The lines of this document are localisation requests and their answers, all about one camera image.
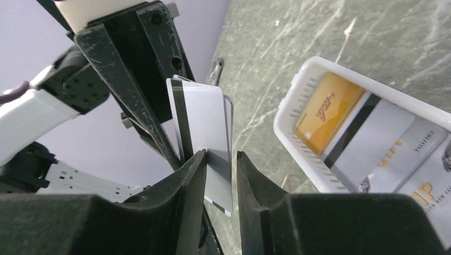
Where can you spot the white plastic basket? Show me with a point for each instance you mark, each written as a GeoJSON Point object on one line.
{"type": "Point", "coordinates": [301, 90]}

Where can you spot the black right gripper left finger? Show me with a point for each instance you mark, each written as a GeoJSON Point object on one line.
{"type": "Point", "coordinates": [163, 219]}

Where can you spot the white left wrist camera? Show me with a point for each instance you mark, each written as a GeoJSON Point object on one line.
{"type": "Point", "coordinates": [78, 13]}

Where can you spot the white printed VIP card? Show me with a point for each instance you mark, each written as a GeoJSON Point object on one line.
{"type": "Point", "coordinates": [418, 165]}

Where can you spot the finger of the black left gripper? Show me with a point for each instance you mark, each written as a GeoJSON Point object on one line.
{"type": "Point", "coordinates": [134, 50]}

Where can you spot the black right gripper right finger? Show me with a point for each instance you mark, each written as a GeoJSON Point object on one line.
{"type": "Point", "coordinates": [274, 221]}

